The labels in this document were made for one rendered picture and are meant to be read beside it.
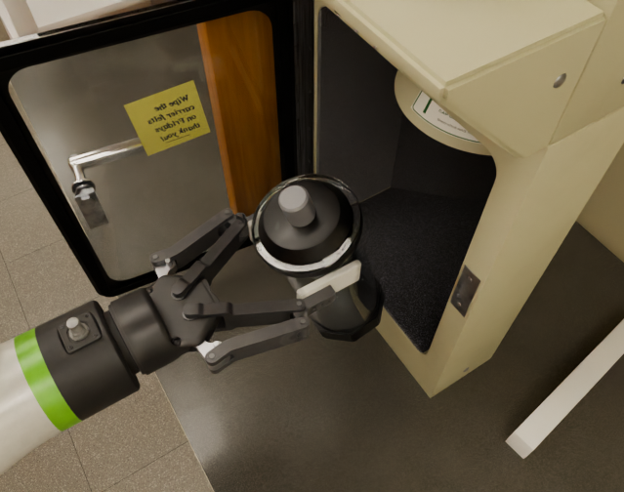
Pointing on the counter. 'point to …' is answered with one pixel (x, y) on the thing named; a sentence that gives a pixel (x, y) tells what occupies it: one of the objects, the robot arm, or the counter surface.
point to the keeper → (465, 291)
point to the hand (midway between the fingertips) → (312, 246)
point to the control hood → (487, 58)
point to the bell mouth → (434, 117)
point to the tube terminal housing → (527, 201)
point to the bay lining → (381, 127)
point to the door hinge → (305, 109)
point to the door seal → (113, 42)
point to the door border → (116, 44)
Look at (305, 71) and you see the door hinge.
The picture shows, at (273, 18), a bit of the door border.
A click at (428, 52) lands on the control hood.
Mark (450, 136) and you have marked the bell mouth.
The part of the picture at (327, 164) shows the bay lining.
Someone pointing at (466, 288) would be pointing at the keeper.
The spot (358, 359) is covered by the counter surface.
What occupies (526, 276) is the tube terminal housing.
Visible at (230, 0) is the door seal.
